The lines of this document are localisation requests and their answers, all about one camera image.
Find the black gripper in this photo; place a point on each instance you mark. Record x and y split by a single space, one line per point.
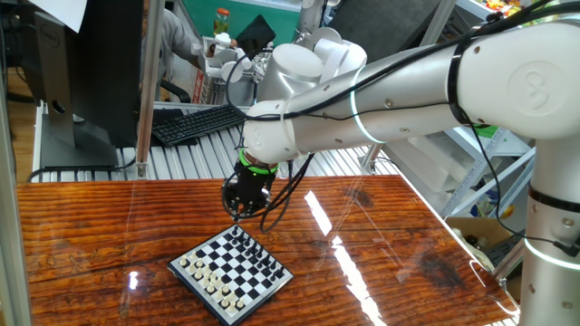
251 192

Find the black white magnetic chessboard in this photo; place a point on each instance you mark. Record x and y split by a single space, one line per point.
231 271

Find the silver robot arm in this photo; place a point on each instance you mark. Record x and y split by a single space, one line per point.
498 90

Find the black chess knight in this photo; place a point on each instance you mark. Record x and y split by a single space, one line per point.
274 267
241 236

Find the black chess bishop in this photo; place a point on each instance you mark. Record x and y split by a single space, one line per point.
267 261
248 242

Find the black chess queen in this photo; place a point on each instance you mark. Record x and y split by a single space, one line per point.
254 248

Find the black chess king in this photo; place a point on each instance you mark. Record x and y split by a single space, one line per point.
261 255

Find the white chess rook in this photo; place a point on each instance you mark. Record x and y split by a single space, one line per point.
233 309
183 262

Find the white chess knight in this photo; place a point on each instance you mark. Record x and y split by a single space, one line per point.
190 270
225 302

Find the white chess bishop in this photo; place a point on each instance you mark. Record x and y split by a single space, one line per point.
197 276
218 295

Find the white chess queen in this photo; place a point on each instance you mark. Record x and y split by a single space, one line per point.
204 283

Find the black computer keyboard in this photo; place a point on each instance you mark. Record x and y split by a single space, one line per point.
195 124

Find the white chess king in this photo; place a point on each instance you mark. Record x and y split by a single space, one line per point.
211 289

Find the aluminium equipment case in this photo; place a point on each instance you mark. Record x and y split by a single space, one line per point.
217 90

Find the black office chair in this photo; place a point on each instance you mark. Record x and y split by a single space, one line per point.
179 93

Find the white box red print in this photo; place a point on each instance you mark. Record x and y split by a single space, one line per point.
199 81

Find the wood grain table mat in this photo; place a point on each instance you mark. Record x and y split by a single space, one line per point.
113 217

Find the white haptic teleoperation device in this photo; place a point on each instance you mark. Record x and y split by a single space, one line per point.
222 54

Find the black tablet screen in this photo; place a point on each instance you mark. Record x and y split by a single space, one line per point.
256 34

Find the person in grey shirt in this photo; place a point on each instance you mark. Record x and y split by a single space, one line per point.
176 36

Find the green bottle orange cap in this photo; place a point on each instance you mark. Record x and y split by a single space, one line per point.
221 20

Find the white foam packaging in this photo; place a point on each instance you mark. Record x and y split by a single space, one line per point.
426 163

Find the black Dell monitor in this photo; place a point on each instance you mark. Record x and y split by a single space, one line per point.
104 68

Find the grey robot column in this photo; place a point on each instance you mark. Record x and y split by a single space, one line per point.
310 13

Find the dark grey board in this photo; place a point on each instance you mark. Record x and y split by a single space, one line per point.
385 22

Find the brown cardboard box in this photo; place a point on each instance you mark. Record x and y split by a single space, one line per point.
471 226

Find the colourful plastic bag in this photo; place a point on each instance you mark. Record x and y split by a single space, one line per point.
485 204

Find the bright green cloth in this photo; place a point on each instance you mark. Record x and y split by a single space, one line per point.
487 131

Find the white paper sheet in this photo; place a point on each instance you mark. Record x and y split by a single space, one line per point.
61 11

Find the black electronic device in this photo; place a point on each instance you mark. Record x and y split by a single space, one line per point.
503 253

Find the colourful toy pile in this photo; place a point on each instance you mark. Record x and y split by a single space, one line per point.
498 4

